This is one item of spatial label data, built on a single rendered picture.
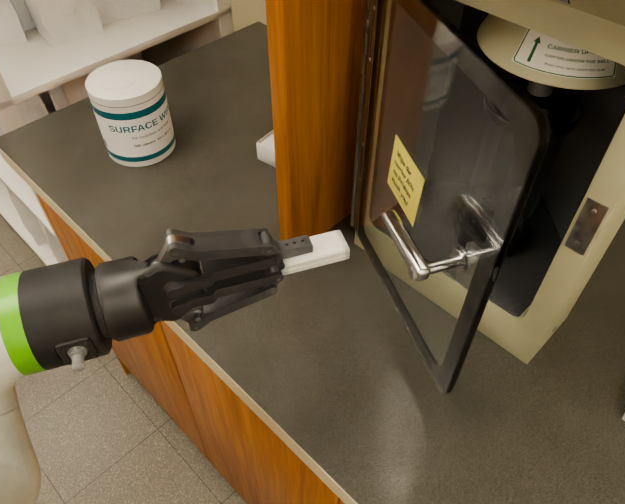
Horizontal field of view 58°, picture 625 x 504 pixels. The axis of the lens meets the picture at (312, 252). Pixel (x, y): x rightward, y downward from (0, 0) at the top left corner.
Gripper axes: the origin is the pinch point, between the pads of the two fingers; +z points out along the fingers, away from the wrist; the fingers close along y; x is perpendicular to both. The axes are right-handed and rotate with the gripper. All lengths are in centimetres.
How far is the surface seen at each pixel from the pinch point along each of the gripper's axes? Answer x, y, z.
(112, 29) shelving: 113, -28, -17
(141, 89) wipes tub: 54, -11, -13
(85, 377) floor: 73, -120, -53
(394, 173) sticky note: 9.7, -1.2, 13.4
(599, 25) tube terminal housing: -0.1, 19.5, 25.2
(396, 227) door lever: -0.3, 0.9, 8.9
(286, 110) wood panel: 22.1, 1.6, 4.0
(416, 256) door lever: -4.6, 0.9, 9.2
